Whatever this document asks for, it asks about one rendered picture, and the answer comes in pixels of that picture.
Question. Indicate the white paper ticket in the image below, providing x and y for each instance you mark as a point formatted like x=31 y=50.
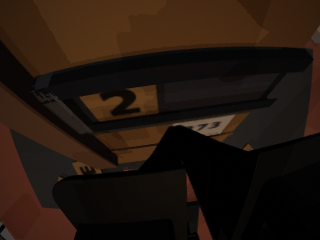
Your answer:
x=208 y=126

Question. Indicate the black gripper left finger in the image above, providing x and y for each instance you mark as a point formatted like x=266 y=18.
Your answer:
x=158 y=190

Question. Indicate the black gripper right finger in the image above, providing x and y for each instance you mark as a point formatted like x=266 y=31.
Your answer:
x=227 y=180

